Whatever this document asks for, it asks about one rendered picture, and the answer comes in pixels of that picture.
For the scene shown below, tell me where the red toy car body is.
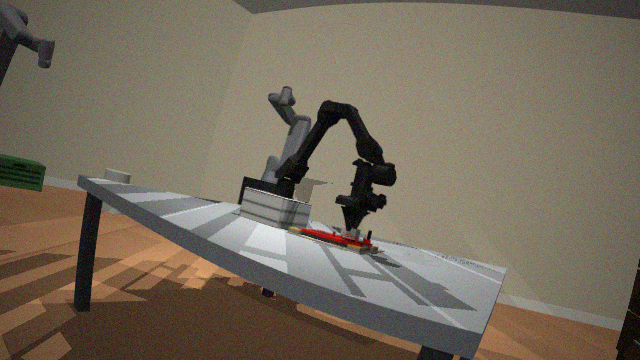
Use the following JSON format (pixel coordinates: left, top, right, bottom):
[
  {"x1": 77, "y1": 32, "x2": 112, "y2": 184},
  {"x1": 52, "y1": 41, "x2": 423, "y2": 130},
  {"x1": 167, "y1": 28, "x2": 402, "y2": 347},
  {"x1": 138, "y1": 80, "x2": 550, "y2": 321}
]
[{"x1": 301, "y1": 228, "x2": 372, "y2": 251}]

